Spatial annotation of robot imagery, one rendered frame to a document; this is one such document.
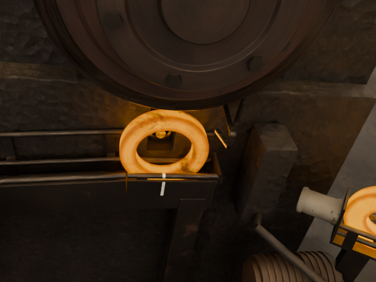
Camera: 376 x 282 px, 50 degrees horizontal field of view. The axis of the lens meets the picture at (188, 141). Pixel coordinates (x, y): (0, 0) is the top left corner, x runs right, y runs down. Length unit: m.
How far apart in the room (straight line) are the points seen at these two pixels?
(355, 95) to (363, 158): 1.44
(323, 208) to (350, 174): 1.32
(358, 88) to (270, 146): 0.28
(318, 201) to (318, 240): 0.91
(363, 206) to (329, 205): 0.07
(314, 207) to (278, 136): 0.18
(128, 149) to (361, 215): 0.50
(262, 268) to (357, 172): 1.39
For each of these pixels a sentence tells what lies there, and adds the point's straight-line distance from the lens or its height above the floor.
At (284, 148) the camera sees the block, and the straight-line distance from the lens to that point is 0.85.
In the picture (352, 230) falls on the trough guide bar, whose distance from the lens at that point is 0.94.
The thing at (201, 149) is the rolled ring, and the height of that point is 0.77.
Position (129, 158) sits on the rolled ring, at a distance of 0.84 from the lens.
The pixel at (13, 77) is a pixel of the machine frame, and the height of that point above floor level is 0.87.
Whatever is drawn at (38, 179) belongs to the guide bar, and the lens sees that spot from 0.85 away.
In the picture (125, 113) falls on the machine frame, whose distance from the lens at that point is 0.85.
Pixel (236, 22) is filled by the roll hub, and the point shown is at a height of 1.09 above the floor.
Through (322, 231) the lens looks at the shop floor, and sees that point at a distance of 1.88.
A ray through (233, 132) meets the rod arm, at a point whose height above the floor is 0.91.
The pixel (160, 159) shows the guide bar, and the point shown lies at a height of 0.70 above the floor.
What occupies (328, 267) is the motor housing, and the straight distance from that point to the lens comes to 1.04.
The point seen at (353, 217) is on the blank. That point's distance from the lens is 0.94.
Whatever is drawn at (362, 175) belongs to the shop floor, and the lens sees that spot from 2.27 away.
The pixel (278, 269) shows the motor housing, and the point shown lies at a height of 0.53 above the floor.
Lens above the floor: 1.30
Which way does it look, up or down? 38 degrees down
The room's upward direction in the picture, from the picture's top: 11 degrees clockwise
